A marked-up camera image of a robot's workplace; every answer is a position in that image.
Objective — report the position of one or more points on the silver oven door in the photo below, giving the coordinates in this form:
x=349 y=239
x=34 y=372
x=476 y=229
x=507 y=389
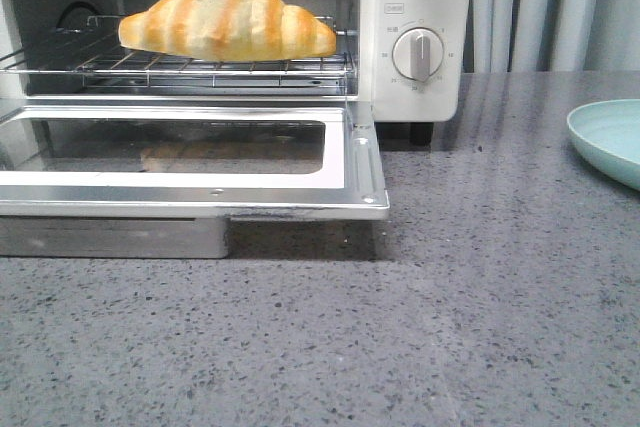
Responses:
x=164 y=178

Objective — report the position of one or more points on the white Toshiba toaster oven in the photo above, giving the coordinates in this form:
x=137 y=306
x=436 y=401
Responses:
x=415 y=107

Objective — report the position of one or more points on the golden croissant bread roll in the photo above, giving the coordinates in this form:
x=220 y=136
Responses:
x=228 y=30

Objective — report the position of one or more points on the lower white timer knob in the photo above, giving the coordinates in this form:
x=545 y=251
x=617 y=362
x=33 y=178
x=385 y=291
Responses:
x=417 y=54

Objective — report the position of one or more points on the light green plate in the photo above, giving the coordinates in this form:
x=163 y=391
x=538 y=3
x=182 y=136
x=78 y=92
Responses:
x=606 y=135

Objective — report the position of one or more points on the white pleated curtain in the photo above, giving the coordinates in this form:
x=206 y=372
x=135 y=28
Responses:
x=552 y=35

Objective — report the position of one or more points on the metal wire oven rack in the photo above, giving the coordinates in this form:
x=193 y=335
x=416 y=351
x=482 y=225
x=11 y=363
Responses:
x=92 y=58

